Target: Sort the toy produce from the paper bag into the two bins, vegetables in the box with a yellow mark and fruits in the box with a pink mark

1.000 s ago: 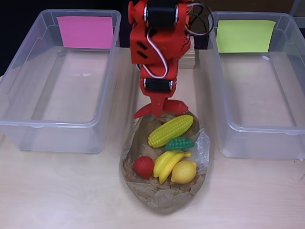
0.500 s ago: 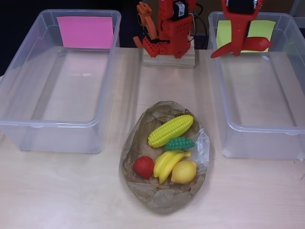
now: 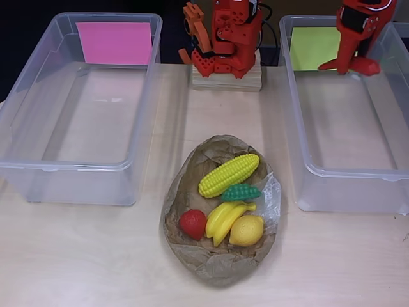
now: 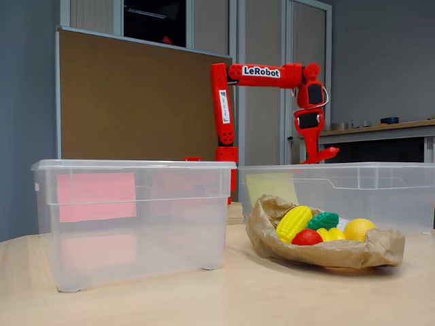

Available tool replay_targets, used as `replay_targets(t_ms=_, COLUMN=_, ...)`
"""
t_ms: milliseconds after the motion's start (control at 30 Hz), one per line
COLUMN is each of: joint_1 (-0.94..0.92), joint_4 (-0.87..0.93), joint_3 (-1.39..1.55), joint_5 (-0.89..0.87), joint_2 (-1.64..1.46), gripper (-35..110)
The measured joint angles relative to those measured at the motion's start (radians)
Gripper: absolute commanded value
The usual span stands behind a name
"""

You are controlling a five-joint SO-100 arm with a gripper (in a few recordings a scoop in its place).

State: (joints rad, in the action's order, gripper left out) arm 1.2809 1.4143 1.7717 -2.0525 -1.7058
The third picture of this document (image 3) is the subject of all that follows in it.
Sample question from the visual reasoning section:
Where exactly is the black cable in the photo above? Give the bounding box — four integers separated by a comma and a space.
255, 3, 279, 52

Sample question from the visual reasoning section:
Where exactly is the yellow toy lemon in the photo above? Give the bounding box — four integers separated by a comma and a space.
229, 215, 265, 247

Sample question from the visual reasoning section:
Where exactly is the wooden base block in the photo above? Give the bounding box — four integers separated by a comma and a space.
191, 52, 263, 93

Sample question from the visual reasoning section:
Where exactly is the red toy chili pepper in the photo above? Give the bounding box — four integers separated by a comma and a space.
318, 56, 382, 77

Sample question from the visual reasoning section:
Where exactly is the yellow toy corn cob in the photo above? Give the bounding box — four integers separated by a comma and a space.
198, 153, 260, 199

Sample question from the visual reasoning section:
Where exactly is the crumpled brown paper bag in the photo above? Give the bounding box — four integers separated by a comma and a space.
159, 134, 284, 288

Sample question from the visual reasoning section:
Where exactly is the red tomato toy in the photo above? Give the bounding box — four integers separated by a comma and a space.
179, 209, 208, 241

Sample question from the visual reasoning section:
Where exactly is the clear plastic bin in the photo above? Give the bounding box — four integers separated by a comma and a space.
0, 12, 164, 207
279, 14, 409, 214

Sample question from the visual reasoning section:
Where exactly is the pink paper note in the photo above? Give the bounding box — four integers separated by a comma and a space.
75, 21, 153, 67

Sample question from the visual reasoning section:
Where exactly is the yellow toy banana bunch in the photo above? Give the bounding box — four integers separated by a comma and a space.
204, 201, 258, 247

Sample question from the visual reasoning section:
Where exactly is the yellow paper note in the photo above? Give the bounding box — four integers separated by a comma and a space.
289, 26, 343, 71

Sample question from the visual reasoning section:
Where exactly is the green knobbly toy vegetable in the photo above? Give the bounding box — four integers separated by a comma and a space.
220, 183, 263, 203

